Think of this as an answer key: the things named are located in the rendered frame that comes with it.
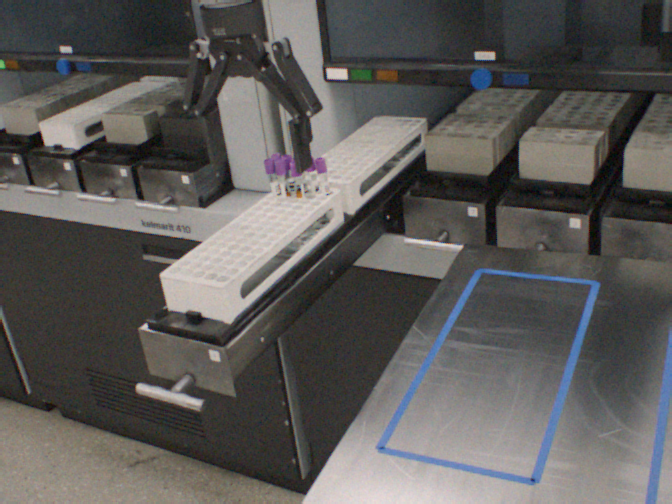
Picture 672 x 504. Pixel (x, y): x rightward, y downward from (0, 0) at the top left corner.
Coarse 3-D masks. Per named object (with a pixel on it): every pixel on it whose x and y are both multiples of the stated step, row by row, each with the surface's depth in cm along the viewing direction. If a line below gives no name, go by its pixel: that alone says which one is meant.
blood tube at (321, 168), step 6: (318, 162) 112; (324, 162) 113; (318, 168) 113; (324, 168) 113; (318, 174) 114; (324, 174) 113; (324, 180) 114; (324, 186) 114; (324, 192) 115; (330, 192) 115; (330, 210) 116; (330, 216) 116
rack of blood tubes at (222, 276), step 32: (320, 192) 117; (256, 224) 109; (288, 224) 108; (320, 224) 115; (192, 256) 103; (224, 256) 103; (256, 256) 100; (288, 256) 111; (192, 288) 96; (224, 288) 94; (256, 288) 100; (224, 320) 96
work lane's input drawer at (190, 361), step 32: (416, 160) 136; (384, 192) 127; (352, 224) 119; (384, 224) 126; (320, 256) 112; (352, 256) 118; (288, 288) 104; (320, 288) 111; (160, 320) 98; (192, 320) 97; (256, 320) 98; (288, 320) 104; (160, 352) 99; (192, 352) 96; (224, 352) 93; (256, 352) 99; (192, 384) 99; (224, 384) 96
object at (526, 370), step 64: (512, 256) 102; (576, 256) 100; (448, 320) 90; (512, 320) 89; (576, 320) 87; (640, 320) 86; (384, 384) 81; (448, 384) 80; (512, 384) 79; (576, 384) 78; (640, 384) 76; (384, 448) 73; (448, 448) 72; (512, 448) 71; (576, 448) 70; (640, 448) 69
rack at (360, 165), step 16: (368, 128) 139; (384, 128) 138; (400, 128) 138; (416, 128) 136; (352, 144) 133; (368, 144) 132; (384, 144) 131; (400, 144) 131; (416, 144) 140; (336, 160) 127; (352, 160) 126; (368, 160) 126; (384, 160) 127; (400, 160) 134; (336, 176) 121; (352, 176) 120; (368, 176) 123; (384, 176) 134; (352, 192) 119; (368, 192) 123; (352, 208) 120
